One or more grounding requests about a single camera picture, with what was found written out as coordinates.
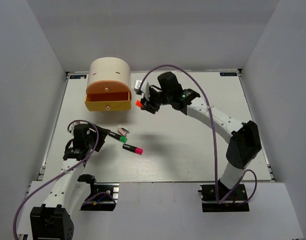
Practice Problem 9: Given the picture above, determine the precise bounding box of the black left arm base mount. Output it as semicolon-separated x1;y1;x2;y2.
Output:
80;182;119;212

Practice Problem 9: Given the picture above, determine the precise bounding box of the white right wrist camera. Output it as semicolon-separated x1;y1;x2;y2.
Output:
134;80;150;100

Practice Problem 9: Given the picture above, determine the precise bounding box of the pink correction tape dispenser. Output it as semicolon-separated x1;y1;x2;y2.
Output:
117;125;130;136

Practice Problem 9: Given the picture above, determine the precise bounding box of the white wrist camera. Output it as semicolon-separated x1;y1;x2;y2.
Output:
67;121;80;134
134;80;150;100

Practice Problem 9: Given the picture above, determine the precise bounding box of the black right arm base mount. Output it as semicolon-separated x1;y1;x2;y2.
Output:
198;184;250;213

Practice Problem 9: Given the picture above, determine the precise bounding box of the cream round drawer organizer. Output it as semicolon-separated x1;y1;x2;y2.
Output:
85;57;132;112

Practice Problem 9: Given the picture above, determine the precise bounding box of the pink cap black highlighter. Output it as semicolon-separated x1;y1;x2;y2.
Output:
122;144;143;155

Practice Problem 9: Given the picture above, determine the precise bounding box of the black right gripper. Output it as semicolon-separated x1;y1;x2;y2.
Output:
141;87;172;113

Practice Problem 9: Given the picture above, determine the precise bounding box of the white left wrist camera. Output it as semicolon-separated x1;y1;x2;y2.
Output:
67;121;80;134

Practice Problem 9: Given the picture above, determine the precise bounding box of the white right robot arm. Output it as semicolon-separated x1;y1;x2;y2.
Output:
134;72;262;200

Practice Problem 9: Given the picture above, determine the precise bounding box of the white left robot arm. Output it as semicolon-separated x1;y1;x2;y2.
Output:
30;123;110;240

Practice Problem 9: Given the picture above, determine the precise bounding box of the orange cap black highlighter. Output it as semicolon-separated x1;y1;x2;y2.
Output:
135;100;143;108

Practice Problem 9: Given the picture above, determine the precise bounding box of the green cap black highlighter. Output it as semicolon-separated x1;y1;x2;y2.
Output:
108;131;127;143

